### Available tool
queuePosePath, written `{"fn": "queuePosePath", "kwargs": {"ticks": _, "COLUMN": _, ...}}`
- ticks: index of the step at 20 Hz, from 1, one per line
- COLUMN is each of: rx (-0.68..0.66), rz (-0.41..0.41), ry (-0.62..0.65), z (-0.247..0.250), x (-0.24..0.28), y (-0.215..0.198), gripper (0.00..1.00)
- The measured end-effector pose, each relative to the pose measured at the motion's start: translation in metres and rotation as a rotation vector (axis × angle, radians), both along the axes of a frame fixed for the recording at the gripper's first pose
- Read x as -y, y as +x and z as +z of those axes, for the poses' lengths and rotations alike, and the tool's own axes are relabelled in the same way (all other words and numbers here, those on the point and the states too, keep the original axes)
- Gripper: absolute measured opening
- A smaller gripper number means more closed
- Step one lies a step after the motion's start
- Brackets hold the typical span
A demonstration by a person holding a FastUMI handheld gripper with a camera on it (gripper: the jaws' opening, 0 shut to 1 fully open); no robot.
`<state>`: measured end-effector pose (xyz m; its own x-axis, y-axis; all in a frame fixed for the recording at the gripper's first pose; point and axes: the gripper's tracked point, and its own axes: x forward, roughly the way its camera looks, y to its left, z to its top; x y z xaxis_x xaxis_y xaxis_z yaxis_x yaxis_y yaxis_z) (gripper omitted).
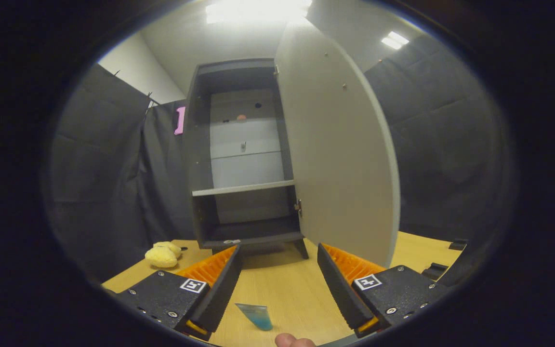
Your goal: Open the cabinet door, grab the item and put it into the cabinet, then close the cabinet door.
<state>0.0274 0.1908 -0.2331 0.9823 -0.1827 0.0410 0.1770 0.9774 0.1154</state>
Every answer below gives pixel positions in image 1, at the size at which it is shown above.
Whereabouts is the yellow plush toy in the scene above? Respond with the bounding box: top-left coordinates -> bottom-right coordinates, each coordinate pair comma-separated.
145,241 -> 183,268

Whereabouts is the grey cabinet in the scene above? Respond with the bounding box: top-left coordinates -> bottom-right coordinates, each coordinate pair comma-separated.
183,58 -> 309,260

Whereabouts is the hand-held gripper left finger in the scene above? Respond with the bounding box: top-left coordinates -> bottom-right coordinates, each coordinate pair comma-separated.
116,244 -> 243,342

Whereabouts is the black backdrop cloth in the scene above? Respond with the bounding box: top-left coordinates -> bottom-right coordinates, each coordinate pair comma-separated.
44,34 -> 519,285

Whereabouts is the long ceiling light strip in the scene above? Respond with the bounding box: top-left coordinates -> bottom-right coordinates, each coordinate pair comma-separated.
381,31 -> 410,50

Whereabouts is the large ceiling light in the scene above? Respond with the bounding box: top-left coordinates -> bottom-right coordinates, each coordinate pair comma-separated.
205,0 -> 313,25

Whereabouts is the beige cabinet door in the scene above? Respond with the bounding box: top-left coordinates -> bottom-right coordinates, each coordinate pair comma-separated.
274,19 -> 401,268

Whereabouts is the white and blue tube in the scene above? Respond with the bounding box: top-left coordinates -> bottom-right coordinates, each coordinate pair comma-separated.
235,303 -> 274,331

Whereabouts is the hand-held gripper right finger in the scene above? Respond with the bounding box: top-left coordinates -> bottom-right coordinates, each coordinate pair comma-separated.
317,242 -> 451,339

